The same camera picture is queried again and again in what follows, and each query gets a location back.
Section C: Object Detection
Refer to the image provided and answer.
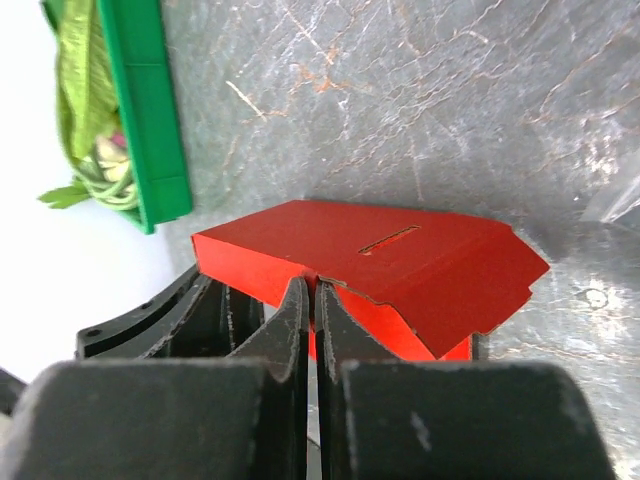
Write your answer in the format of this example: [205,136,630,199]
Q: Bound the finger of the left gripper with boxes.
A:
[75,267,209,359]
[144,279,264,358]

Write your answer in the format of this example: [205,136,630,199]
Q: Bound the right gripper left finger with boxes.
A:
[230,277,310,479]

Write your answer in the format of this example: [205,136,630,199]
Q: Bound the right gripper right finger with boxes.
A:
[314,281,397,479]

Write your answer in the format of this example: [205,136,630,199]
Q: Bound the red paper box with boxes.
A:
[192,200,548,362]

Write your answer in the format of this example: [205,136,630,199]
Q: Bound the green long beans bundle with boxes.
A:
[74,169,139,211]

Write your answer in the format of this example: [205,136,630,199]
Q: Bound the green leaf outside tray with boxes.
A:
[38,184,91,209]

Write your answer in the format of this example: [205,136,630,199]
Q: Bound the green leafy vegetable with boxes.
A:
[55,0,119,165]

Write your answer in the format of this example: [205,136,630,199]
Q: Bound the green plastic tray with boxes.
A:
[41,1,192,234]

